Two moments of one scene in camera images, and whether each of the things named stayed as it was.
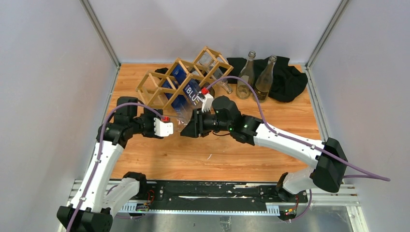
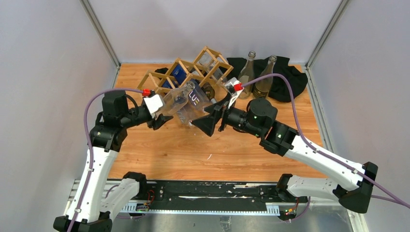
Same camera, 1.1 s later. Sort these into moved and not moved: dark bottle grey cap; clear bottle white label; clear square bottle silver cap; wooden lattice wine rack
Moved: clear square bottle silver cap
Not moved: clear bottle white label; dark bottle grey cap; wooden lattice wine rack
